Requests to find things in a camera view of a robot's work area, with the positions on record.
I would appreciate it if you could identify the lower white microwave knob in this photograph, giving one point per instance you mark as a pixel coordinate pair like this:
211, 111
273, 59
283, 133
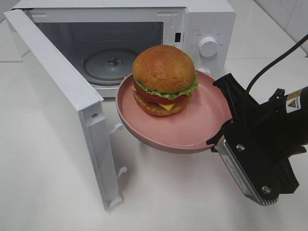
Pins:
205, 70

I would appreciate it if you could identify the burger with lettuce and tomato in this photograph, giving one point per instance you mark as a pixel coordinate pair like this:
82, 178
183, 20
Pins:
164, 79

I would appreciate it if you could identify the white microwave oven body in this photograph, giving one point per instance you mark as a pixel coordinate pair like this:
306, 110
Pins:
79, 28

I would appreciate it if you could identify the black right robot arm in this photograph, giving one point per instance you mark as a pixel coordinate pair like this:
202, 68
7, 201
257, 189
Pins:
264, 136

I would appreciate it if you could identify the white microwave door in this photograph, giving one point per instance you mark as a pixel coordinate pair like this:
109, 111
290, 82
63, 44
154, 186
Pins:
72, 105

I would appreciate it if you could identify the pink round plate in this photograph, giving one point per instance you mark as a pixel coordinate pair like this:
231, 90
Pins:
183, 133

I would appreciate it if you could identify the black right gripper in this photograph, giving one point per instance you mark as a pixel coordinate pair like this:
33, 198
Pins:
264, 136

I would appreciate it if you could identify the upper white microwave knob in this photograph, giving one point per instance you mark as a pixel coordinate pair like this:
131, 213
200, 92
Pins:
208, 46

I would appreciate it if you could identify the white microwave knob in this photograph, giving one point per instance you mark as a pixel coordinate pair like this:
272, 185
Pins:
208, 46
205, 70

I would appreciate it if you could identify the glass microwave turntable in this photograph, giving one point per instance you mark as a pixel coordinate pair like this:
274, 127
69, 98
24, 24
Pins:
109, 67

